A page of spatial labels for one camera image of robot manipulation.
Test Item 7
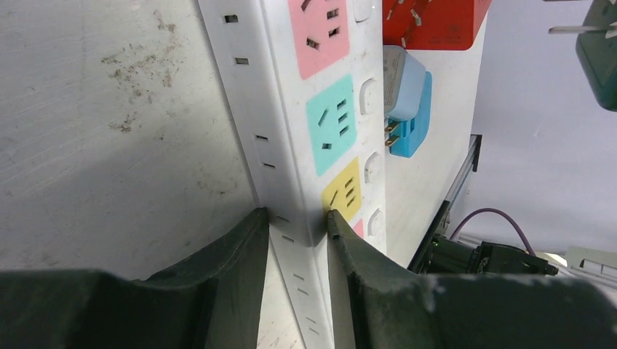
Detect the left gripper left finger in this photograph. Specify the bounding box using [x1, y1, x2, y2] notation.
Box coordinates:
[1, 208, 269, 348]

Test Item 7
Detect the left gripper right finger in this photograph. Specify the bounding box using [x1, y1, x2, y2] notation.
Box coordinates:
[327, 210, 616, 348]

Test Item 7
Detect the blue plug adapter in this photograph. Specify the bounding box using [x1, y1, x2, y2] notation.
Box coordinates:
[383, 45, 433, 158]

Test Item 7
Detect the white power strip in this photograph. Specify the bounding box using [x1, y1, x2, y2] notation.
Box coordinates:
[199, 0, 386, 348]

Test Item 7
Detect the red cube socket adapter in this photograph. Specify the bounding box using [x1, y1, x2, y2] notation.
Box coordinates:
[382, 0, 492, 51]

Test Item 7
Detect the green cube adapter dragon print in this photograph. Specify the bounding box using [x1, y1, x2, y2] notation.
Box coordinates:
[549, 0, 616, 112]

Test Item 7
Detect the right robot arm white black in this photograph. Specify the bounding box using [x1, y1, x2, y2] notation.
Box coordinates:
[407, 201, 558, 276]

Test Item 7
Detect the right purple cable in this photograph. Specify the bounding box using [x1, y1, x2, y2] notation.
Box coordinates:
[449, 208, 537, 257]

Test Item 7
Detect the aluminium frame rail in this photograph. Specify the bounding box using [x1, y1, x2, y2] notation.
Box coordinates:
[443, 134, 483, 232]

